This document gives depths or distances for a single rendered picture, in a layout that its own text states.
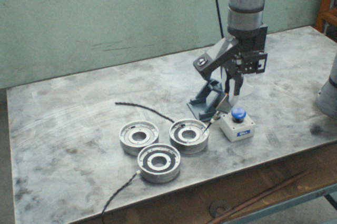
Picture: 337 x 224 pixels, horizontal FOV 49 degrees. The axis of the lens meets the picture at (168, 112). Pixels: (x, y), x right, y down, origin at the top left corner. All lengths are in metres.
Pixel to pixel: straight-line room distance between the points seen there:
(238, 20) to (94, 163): 0.50
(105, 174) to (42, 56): 1.71
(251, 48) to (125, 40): 1.82
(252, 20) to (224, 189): 0.61
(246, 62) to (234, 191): 0.51
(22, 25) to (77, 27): 0.33
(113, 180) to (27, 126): 0.34
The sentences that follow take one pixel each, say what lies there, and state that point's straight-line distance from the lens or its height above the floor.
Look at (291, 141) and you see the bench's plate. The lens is 1.07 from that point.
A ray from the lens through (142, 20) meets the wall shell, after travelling 2.61.
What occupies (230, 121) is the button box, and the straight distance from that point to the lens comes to 1.03.
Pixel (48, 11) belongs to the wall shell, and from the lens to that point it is 2.46.
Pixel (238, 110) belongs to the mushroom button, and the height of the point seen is 0.87.
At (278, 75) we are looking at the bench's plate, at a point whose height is 0.80.
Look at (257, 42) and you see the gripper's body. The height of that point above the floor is 1.09.
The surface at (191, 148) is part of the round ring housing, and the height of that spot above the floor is 0.83.
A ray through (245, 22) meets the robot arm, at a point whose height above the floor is 1.16.
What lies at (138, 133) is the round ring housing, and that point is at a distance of 1.02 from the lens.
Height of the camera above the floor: 1.50
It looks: 39 degrees down
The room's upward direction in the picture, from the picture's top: 1 degrees counter-clockwise
